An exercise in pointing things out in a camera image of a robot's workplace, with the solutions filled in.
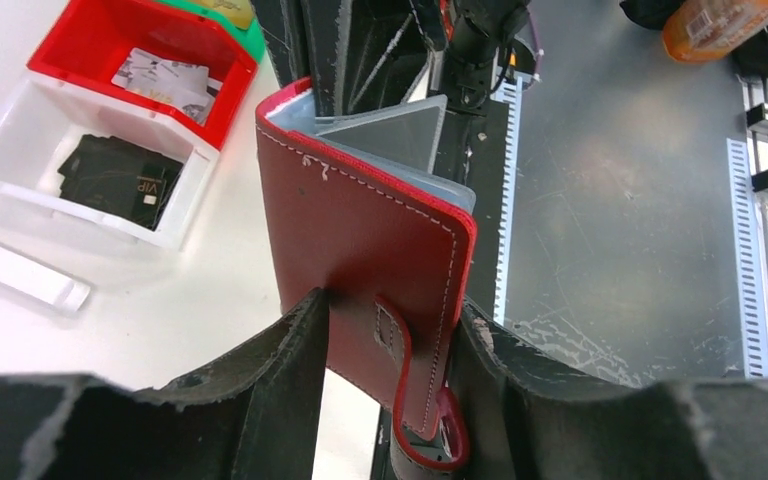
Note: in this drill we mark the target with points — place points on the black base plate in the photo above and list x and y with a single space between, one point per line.
471 152

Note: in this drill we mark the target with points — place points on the white plastic bin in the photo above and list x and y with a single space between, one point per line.
42 123

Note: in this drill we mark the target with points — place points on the red plastic bin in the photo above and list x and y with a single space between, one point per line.
175 58

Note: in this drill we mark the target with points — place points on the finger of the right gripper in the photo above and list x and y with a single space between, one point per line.
387 46
310 39

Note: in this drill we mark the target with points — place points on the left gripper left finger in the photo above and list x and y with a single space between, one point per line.
252 413

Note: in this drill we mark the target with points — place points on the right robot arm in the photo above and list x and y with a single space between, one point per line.
481 36

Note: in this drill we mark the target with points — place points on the black VIP cards stack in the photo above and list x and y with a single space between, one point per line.
117 177

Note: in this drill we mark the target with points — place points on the red leather card holder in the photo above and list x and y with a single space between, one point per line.
394 262

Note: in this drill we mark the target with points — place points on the gold cards stack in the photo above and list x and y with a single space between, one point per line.
239 12

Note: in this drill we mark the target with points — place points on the metal pole stand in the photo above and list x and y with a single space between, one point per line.
41 282

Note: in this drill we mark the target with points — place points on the green plastic bin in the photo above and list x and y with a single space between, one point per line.
251 38

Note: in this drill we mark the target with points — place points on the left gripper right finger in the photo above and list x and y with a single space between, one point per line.
530 416

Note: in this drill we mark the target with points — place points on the white VIP cards stack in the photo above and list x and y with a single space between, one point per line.
185 86

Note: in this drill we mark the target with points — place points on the black cloth bundle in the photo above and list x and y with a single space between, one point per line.
750 58

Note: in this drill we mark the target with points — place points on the orange drink bottle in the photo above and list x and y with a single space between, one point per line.
701 31

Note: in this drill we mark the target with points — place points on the white cable comb rail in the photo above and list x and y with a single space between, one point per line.
511 96

